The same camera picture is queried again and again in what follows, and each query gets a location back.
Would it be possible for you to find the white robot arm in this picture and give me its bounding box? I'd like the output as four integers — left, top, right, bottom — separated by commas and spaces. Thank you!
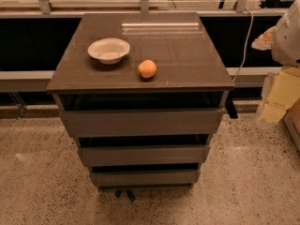
251, 0, 300, 129

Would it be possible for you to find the grey bottom drawer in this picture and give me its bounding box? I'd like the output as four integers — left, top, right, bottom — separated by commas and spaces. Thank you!
90, 170, 200, 188

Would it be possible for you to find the blue tape cross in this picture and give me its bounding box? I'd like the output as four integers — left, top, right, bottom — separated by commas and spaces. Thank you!
114, 189, 136, 203

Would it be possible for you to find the white bowl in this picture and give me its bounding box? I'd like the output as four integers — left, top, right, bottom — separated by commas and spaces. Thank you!
87, 38, 130, 65

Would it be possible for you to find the orange fruit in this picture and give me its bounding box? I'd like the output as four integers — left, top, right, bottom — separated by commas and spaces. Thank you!
138, 60, 157, 79

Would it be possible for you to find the grey top drawer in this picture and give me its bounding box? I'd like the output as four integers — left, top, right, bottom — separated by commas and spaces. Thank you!
61, 109, 224, 138

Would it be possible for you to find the grey drawer cabinet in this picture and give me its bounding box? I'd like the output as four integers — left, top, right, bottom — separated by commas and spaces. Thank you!
46, 12, 238, 192

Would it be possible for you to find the grey drawer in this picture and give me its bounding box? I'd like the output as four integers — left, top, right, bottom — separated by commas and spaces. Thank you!
61, 109, 224, 138
90, 170, 200, 188
78, 145, 210, 167

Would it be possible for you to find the grey middle drawer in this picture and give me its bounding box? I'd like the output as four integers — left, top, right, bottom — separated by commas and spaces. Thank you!
78, 145, 210, 167

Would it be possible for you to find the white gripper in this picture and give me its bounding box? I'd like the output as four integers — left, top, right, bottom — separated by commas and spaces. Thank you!
251, 26, 300, 129

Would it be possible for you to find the white cable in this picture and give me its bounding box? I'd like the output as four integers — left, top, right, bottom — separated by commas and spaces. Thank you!
232, 7, 255, 83

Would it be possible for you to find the grey metal railing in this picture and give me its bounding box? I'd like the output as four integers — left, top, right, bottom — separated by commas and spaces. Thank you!
0, 0, 295, 93

